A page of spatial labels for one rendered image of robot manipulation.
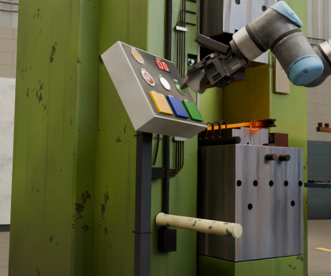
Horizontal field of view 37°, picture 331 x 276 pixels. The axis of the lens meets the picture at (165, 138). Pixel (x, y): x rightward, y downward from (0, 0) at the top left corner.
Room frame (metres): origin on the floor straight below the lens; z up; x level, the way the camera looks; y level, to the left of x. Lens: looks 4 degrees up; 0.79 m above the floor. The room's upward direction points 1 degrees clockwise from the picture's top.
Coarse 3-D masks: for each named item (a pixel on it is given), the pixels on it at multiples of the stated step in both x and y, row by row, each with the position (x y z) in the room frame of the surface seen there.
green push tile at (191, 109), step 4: (184, 100) 1.64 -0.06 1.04; (184, 104) 1.64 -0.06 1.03; (188, 104) 1.65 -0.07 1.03; (192, 104) 1.68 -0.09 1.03; (188, 108) 1.63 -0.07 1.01; (192, 108) 1.66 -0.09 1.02; (196, 108) 1.69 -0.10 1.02; (188, 112) 1.63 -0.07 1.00; (192, 112) 1.64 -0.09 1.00; (196, 112) 1.67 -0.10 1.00; (192, 116) 1.63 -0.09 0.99; (196, 116) 1.65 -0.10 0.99; (200, 116) 1.68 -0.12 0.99; (196, 120) 1.65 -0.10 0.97; (200, 120) 1.67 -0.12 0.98
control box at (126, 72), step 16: (112, 48) 1.50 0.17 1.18; (128, 48) 1.52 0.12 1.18; (112, 64) 1.50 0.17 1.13; (128, 64) 1.47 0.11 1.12; (144, 64) 1.56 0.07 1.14; (112, 80) 1.50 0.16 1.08; (128, 80) 1.47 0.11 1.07; (144, 80) 1.49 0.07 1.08; (160, 80) 1.58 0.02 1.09; (176, 80) 1.70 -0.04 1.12; (128, 96) 1.47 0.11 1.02; (144, 96) 1.44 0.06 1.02; (176, 96) 1.63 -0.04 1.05; (128, 112) 1.47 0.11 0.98; (144, 112) 1.44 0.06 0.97; (144, 128) 1.47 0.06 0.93; (160, 128) 1.52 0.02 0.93; (176, 128) 1.59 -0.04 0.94; (192, 128) 1.65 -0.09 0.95
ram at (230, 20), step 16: (208, 0) 2.02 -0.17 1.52; (224, 0) 1.94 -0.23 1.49; (240, 0) 1.99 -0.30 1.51; (256, 0) 2.04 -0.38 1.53; (272, 0) 2.09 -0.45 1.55; (208, 16) 2.02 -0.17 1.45; (224, 16) 1.95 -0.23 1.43; (240, 16) 1.99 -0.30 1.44; (256, 16) 2.04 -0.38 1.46; (208, 32) 2.02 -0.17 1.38; (224, 32) 1.95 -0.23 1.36
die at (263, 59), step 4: (228, 36) 1.99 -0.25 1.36; (232, 36) 1.97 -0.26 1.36; (216, 40) 2.05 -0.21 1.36; (220, 40) 2.03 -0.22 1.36; (224, 40) 2.01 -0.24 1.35; (228, 40) 1.99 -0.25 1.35; (228, 44) 1.99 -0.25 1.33; (200, 48) 2.15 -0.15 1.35; (204, 48) 2.12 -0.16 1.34; (208, 48) 2.10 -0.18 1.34; (200, 52) 2.15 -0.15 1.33; (204, 52) 2.12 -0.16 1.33; (208, 52) 2.10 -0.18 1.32; (212, 52) 2.08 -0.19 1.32; (200, 56) 2.15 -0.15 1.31; (204, 56) 2.12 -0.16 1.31; (260, 56) 2.05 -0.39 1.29; (264, 56) 2.07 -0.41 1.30; (200, 60) 2.15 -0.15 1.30; (248, 60) 2.02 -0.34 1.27; (256, 60) 2.04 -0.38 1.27; (260, 60) 2.05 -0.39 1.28; (264, 60) 2.07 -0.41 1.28; (252, 64) 2.09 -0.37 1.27; (256, 64) 2.09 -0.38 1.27; (260, 64) 2.09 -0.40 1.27; (264, 64) 2.09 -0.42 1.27
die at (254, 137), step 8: (224, 128) 2.16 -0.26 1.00; (232, 128) 2.04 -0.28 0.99; (240, 128) 2.00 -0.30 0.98; (248, 128) 2.02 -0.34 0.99; (208, 136) 2.10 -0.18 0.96; (216, 136) 2.05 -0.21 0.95; (224, 136) 2.01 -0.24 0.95; (240, 136) 1.99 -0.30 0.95; (248, 136) 2.02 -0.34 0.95; (256, 136) 2.04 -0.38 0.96; (264, 136) 2.07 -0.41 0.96; (240, 144) 1.99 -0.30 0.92; (256, 144) 2.04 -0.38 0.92
